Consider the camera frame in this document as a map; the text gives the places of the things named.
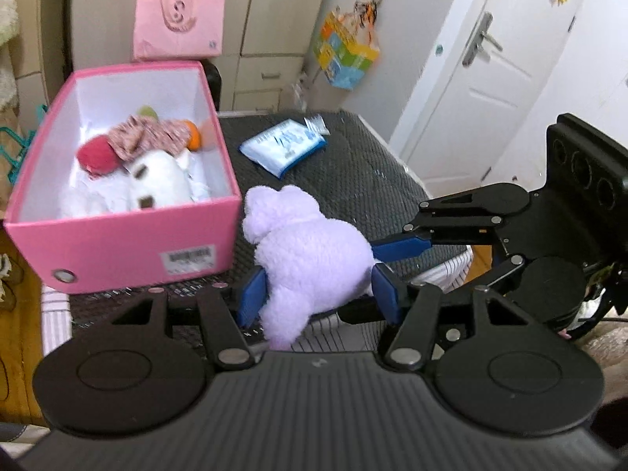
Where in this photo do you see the silver door handle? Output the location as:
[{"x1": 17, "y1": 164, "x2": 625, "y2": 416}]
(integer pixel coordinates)
[{"x1": 462, "y1": 12, "x2": 504, "y2": 67}]

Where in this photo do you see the beige wardrobe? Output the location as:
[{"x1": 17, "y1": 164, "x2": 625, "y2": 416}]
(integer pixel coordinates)
[{"x1": 9, "y1": 0, "x2": 321, "y2": 117}]

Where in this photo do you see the orange makeup sponge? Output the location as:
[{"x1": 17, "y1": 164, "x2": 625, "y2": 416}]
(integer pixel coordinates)
[{"x1": 184, "y1": 120, "x2": 202, "y2": 152}]

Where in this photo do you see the white panda plush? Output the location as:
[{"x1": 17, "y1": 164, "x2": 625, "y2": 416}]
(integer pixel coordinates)
[{"x1": 128, "y1": 150, "x2": 193, "y2": 210}]

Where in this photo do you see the pink floral scrunchie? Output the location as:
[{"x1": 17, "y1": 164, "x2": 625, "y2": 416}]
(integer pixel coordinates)
[{"x1": 108, "y1": 116, "x2": 192, "y2": 163}]

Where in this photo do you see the pink tote bag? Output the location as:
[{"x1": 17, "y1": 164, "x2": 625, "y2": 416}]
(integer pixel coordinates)
[{"x1": 132, "y1": 0, "x2": 226, "y2": 62}]

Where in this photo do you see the cream knitted cardigan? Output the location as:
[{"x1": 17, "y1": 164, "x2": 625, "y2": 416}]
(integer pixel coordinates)
[{"x1": 0, "y1": 0, "x2": 19, "y2": 112}]

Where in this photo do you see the black suitcase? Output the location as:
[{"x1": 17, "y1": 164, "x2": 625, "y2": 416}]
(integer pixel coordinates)
[{"x1": 200, "y1": 58, "x2": 223, "y2": 112}]

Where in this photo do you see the purple plush toy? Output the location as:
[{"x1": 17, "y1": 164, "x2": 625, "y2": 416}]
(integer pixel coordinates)
[{"x1": 242, "y1": 185, "x2": 377, "y2": 351}]

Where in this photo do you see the blue white wet wipes pack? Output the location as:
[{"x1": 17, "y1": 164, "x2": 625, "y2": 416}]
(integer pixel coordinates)
[{"x1": 238, "y1": 119, "x2": 327, "y2": 179}]

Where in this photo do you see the pink cardboard shoe box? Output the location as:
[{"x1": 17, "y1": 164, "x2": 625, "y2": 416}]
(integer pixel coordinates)
[{"x1": 4, "y1": 62, "x2": 242, "y2": 294}]

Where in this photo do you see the white mesh bath pouf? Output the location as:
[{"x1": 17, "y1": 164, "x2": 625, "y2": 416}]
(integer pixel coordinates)
[{"x1": 58, "y1": 170, "x2": 131, "y2": 219}]

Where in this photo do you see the red pompom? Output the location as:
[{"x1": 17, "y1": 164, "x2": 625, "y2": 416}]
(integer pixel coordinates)
[{"x1": 76, "y1": 135, "x2": 121, "y2": 177}]

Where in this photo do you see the white tissue pack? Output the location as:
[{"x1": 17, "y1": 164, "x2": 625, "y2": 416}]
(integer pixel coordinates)
[{"x1": 175, "y1": 149, "x2": 211, "y2": 190}]

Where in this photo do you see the colourful hanging gift bag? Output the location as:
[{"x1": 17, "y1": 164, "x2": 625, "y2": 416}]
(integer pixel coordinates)
[{"x1": 313, "y1": 4, "x2": 380, "y2": 90}]

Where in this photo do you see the printed paper sheet in box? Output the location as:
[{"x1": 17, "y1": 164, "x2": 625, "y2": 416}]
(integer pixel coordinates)
[{"x1": 190, "y1": 182, "x2": 211, "y2": 203}]

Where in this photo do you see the teal gift bag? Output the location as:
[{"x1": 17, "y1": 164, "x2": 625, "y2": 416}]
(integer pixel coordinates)
[{"x1": 1, "y1": 108, "x2": 37, "y2": 186}]

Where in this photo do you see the black honeycomb table mat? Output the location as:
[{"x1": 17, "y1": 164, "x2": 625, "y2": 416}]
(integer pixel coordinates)
[{"x1": 69, "y1": 111, "x2": 473, "y2": 352}]

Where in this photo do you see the green makeup sponge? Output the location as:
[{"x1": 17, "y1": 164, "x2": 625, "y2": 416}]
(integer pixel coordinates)
[{"x1": 137, "y1": 105, "x2": 159, "y2": 120}]

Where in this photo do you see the white door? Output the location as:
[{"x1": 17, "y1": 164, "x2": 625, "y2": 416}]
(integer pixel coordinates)
[{"x1": 390, "y1": 0, "x2": 582, "y2": 197}]

